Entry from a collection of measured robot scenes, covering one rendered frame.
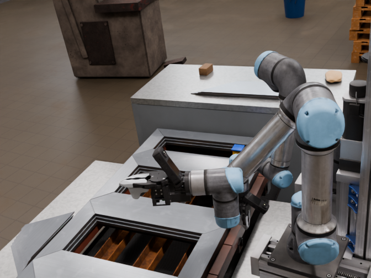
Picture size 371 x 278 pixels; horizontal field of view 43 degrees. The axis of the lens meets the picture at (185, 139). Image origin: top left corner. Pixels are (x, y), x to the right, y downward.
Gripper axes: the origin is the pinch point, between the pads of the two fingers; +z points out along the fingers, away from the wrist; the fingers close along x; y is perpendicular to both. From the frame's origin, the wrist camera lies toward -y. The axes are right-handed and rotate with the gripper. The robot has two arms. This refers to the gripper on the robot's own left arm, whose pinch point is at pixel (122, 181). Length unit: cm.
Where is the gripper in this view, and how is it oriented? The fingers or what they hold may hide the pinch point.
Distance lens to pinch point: 141.5
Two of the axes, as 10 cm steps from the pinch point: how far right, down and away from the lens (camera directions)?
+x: 0.9, -3.6, 9.3
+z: -9.9, 0.7, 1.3
